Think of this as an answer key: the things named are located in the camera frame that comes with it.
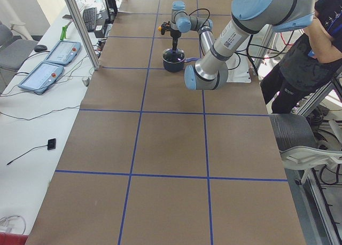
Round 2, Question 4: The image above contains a blue tape line crosswise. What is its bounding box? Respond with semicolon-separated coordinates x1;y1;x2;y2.
102;66;163;70
55;169;287;182
80;108;269;117

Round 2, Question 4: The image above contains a dark blue saucepan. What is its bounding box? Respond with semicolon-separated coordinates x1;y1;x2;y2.
162;49;199;73

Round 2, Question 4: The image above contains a blue tape line lengthwise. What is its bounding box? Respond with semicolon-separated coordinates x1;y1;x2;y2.
117;0;161;245
196;0;214;245

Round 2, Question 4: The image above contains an aluminium frame post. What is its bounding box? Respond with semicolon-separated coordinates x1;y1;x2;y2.
65;0;100;70

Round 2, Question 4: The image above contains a grey chair at left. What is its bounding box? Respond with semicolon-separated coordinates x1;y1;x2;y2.
1;22;38;71

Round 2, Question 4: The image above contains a black keyboard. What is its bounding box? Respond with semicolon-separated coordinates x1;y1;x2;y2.
82;7;97;32

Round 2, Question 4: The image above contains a near teach pendant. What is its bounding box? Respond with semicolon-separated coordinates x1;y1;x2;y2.
18;61;64;94

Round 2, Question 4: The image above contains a teach pendant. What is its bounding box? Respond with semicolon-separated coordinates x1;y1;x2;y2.
18;61;64;94
44;41;81;66

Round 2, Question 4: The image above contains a blue tape line far crosswise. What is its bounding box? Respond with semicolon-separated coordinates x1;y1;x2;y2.
102;66;163;70

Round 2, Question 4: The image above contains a grey mesh office chair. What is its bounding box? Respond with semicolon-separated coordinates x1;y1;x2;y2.
269;114;341;185

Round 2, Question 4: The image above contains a brown paper table cover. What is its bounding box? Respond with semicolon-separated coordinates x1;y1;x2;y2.
27;0;305;244

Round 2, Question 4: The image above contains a black computer mouse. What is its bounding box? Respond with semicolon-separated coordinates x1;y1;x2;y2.
34;44;48;53

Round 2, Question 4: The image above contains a blue tape line middle crosswise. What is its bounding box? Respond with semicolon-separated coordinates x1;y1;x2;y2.
80;108;269;117

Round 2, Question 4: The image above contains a far teach pendant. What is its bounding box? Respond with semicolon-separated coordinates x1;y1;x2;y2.
44;41;81;66

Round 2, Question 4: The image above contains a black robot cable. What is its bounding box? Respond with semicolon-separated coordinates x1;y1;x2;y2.
188;8;212;59

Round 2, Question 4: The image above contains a standing person in black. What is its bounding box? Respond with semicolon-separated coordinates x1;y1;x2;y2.
260;0;341;114

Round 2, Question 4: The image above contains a small black square pad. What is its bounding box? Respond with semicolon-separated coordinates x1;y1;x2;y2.
47;138;57;151

